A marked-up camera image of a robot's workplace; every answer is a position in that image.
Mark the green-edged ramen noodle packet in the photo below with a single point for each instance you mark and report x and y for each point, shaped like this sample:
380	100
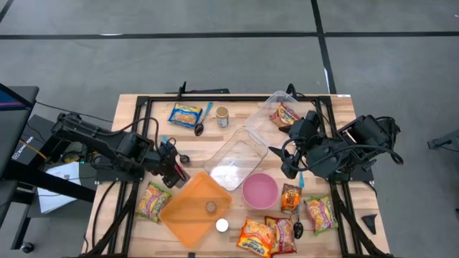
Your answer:
320	215
152	201

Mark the black floor stand foot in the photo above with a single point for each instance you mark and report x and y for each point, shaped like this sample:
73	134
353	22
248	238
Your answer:
444	141

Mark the black stand base beam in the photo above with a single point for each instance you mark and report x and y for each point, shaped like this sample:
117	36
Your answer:
54	186

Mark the dark red ramen noodle packet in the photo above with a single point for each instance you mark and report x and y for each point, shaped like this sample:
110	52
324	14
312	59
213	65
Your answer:
285	233

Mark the black monitor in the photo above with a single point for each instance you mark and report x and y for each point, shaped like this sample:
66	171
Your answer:
14	122

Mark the yellow orange ramen noodle packet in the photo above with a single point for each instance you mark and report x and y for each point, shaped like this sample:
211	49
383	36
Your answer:
255	238

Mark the white tape label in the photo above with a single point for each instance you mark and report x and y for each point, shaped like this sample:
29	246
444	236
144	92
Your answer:
344	95

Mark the pink bowl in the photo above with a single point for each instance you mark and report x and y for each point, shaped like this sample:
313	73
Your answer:
260	191

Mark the black bracket behind table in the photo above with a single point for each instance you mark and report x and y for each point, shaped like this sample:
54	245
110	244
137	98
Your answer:
208	91

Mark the black aluminium rig frame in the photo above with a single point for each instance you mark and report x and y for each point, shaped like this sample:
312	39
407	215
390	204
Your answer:
233	98

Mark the white paper sheet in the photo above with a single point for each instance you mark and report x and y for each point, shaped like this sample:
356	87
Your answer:
57	200

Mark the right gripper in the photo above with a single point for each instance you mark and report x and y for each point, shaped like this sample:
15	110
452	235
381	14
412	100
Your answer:
305	129

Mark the clear rectangular plastic container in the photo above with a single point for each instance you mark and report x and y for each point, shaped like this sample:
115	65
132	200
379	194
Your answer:
261	125
233	161

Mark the small orange snack packet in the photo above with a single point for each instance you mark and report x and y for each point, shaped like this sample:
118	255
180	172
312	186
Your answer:
290	199

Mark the orange plastic tray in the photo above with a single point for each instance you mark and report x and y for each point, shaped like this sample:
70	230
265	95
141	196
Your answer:
186	215

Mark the red orange ramen noodle packet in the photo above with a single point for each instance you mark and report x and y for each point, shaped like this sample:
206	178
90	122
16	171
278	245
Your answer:
283	115

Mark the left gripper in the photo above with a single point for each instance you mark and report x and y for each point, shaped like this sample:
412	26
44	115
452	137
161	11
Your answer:
170	165

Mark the black triangular bracket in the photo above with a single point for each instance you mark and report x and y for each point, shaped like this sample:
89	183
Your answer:
370	222

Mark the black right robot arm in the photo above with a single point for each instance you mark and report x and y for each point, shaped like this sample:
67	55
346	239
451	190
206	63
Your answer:
369	130

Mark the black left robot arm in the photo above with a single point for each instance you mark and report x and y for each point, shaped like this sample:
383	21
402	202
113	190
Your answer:
107	143

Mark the black box with white logo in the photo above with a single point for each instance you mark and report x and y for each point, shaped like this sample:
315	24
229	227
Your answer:
32	143

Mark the black caster wheel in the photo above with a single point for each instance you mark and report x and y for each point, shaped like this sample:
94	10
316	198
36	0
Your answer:
27	247

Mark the blue ramen noodle packet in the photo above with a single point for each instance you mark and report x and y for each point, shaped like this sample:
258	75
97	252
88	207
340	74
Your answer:
184	115

